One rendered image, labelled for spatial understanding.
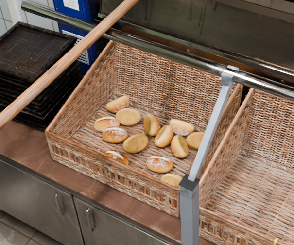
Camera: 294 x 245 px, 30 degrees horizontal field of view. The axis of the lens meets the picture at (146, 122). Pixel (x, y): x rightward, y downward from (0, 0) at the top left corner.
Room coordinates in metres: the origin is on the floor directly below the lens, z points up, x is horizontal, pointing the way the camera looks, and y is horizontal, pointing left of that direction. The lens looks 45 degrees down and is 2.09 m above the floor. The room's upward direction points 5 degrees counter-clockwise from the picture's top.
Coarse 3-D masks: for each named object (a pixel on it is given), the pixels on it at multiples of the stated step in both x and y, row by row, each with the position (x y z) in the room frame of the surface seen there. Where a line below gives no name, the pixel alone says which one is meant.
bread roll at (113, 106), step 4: (124, 96) 1.62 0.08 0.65; (116, 100) 1.60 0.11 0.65; (120, 100) 1.60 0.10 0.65; (124, 100) 1.60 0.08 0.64; (128, 100) 1.62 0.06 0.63; (108, 104) 1.59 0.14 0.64; (112, 104) 1.59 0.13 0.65; (116, 104) 1.59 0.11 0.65; (120, 104) 1.59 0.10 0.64; (124, 104) 1.59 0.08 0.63; (128, 104) 1.61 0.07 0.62; (108, 108) 1.58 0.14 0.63; (112, 108) 1.58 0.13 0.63; (116, 108) 1.58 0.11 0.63; (120, 108) 1.58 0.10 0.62; (112, 112) 1.58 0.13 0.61; (116, 112) 1.58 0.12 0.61
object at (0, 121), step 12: (132, 0) 1.42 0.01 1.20; (120, 12) 1.37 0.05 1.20; (108, 24) 1.32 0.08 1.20; (96, 36) 1.27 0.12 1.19; (72, 48) 1.22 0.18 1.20; (84, 48) 1.22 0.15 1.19; (60, 60) 1.17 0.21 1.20; (72, 60) 1.18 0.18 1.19; (48, 72) 1.12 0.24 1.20; (60, 72) 1.14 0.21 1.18; (36, 84) 1.08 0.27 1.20; (48, 84) 1.10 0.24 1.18; (24, 96) 1.04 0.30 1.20; (12, 108) 1.00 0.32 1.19; (0, 120) 0.96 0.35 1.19
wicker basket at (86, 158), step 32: (96, 64) 1.64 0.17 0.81; (128, 64) 1.70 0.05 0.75; (160, 64) 1.62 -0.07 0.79; (96, 96) 1.63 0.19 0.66; (128, 96) 1.66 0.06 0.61; (160, 96) 1.58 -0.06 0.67; (192, 96) 1.52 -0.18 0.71; (64, 128) 1.45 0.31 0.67; (128, 128) 1.50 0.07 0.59; (224, 128) 1.33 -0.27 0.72; (64, 160) 1.35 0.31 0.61; (96, 160) 1.26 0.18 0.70; (128, 160) 1.34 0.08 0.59; (192, 160) 1.31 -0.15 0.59; (128, 192) 1.19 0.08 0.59; (160, 192) 1.11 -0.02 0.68
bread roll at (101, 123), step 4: (104, 116) 1.52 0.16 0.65; (108, 116) 1.52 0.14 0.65; (96, 120) 1.52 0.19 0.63; (100, 120) 1.51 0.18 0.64; (104, 120) 1.50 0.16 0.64; (108, 120) 1.50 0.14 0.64; (112, 120) 1.50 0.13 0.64; (116, 120) 1.51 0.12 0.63; (96, 124) 1.50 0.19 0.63; (100, 124) 1.49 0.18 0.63; (104, 124) 1.49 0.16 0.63; (108, 124) 1.49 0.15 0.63; (112, 124) 1.49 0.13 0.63; (116, 124) 1.50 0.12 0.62; (96, 128) 1.49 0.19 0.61; (100, 128) 1.49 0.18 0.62; (104, 128) 1.48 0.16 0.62
